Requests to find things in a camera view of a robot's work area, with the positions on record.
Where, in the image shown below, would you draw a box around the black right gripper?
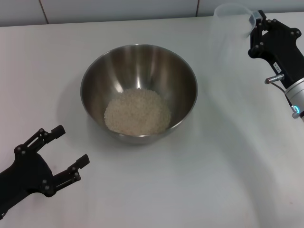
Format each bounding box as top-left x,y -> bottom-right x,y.
247,9 -> 304,89

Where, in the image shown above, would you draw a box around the clear plastic measuring cup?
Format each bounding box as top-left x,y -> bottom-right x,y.
210,3 -> 262,71

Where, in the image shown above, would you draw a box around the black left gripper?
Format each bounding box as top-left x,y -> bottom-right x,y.
0,125 -> 91,213

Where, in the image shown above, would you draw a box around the stainless steel mixing bowl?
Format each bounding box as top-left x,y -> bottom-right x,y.
80,44 -> 199,145

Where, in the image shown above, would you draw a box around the right gripper plug with cable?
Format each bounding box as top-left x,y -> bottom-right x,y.
264,74 -> 295,117

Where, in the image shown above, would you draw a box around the white rice grains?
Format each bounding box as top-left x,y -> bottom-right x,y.
104,88 -> 172,136

